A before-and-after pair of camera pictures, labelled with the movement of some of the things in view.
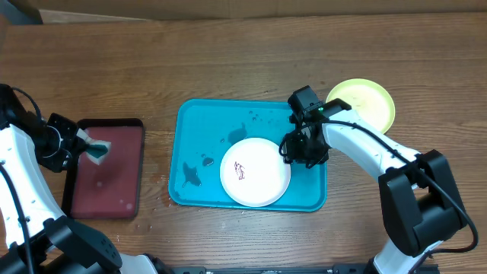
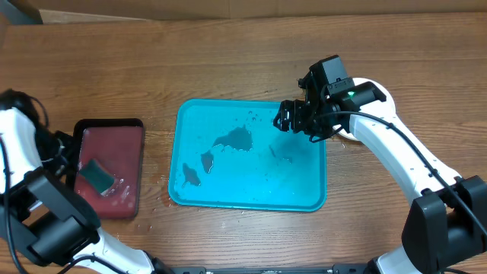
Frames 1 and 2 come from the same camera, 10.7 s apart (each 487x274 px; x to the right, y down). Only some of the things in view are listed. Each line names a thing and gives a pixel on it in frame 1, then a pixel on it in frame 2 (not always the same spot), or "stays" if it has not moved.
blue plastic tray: (200, 132) stays
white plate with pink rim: (253, 172) to (384, 109)
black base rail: (336, 269) stays
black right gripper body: (307, 150) to (307, 120)
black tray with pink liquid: (110, 190) stays
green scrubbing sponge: (97, 149) to (100, 177)
